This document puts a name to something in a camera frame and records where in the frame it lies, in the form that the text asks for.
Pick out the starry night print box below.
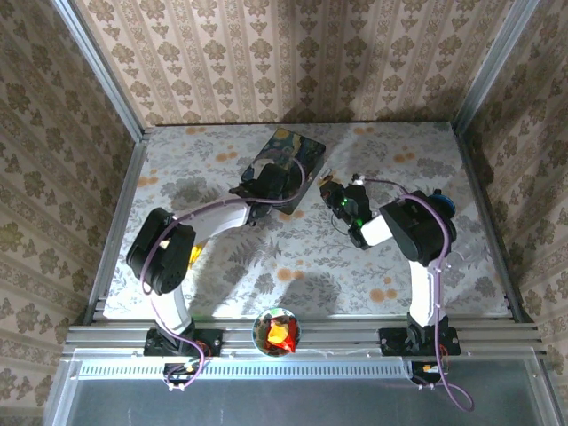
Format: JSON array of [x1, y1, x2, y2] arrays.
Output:
[[239, 127, 328, 215]]

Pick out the floral patterned table cover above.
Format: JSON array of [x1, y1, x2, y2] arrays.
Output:
[[102, 122, 511, 320]]

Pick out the blue cup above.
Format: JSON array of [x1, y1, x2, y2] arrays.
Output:
[[428, 188, 457, 218]]

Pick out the round bowl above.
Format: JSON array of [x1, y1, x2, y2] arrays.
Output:
[[251, 305, 302, 359]]

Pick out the red yellow snack packet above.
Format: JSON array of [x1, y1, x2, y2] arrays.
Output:
[[264, 315, 298, 355]]

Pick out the black connector board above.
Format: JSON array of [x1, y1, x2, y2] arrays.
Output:
[[162, 361, 203, 386], [410, 361, 447, 386]]

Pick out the grey metal shelf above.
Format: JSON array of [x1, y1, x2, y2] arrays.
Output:
[[43, 354, 568, 426]]

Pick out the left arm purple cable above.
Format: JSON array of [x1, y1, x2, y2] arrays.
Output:
[[139, 148, 307, 394]]

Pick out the aluminium frame rail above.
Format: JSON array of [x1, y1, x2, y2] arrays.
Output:
[[61, 326, 547, 356]]

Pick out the aluminium table side rail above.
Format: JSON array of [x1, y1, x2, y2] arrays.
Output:
[[83, 137, 150, 327], [452, 122, 533, 325]]

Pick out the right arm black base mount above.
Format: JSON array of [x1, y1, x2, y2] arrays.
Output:
[[379, 326, 461, 358]]

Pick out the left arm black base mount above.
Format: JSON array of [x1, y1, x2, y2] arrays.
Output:
[[144, 327, 223, 359]]

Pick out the slotted cable duct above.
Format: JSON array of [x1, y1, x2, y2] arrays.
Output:
[[77, 359, 414, 381]]

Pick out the aluminium corner post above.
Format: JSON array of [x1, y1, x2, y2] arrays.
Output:
[[454, 0, 540, 130], [51, 0, 146, 141]]

